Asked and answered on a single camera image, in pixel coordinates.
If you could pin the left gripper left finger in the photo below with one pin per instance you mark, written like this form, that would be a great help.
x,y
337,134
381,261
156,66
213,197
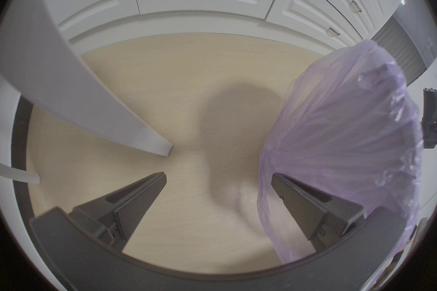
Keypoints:
x,y
129,207

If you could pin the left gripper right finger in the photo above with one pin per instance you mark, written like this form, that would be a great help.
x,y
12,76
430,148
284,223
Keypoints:
x,y
307,211

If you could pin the purple plastic bag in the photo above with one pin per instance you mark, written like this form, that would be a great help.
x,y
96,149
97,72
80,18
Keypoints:
x,y
341,132

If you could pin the grey and white chair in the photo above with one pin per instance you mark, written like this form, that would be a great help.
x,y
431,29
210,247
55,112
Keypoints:
x,y
68,85

